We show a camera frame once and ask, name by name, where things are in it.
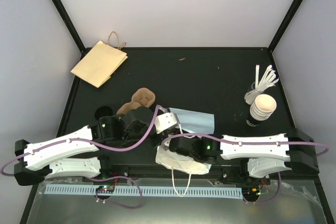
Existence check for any light blue paper bag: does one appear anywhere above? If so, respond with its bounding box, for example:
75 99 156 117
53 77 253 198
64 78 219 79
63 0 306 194
154 107 216 198

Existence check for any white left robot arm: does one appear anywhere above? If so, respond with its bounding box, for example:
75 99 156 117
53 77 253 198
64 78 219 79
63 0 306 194
14 107 179 186

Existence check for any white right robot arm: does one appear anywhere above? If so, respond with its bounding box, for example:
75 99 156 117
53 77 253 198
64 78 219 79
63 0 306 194
164 128 319 184

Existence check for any black paper coffee cup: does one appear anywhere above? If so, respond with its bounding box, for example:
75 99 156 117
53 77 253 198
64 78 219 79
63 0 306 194
94 105 114 120

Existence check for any black circuit board with leds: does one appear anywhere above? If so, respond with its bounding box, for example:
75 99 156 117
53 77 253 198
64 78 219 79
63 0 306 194
96 185 115 194

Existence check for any stack of white paper cups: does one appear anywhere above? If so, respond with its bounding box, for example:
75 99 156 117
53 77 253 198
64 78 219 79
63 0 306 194
246 94 277 127

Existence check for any brown kraft paper bag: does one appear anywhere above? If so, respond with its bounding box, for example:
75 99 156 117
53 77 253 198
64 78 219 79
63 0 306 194
70 31 128 88

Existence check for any clear cup of stirrers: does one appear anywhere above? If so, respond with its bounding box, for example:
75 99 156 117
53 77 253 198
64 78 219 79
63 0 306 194
244 65 279 105

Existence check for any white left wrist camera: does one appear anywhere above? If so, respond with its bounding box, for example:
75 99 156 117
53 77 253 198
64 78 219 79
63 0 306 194
154 112 180 134

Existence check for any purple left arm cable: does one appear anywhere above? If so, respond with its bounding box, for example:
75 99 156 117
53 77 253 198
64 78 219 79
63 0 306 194
0 104 169 177

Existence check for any light blue cable duct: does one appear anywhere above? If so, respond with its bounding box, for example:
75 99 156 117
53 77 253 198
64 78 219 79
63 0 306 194
44 184 243 199

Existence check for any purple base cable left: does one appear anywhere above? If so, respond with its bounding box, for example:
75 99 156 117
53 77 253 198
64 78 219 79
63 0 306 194
90 175 144 210

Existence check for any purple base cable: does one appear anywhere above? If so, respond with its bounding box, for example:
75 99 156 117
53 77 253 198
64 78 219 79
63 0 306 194
243 171 283 206
90 175 144 210

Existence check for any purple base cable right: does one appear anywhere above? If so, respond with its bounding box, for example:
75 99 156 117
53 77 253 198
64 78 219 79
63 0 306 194
243 171 283 206

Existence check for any black frame post left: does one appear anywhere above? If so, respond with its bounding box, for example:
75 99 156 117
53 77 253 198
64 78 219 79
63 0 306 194
51 0 86 54

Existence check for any black frame post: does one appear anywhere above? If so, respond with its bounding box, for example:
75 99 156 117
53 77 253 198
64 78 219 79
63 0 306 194
51 0 86 54
268 0 303 53

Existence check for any black frame post right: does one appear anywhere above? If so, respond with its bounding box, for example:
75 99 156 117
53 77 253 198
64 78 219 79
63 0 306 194
268 0 303 53

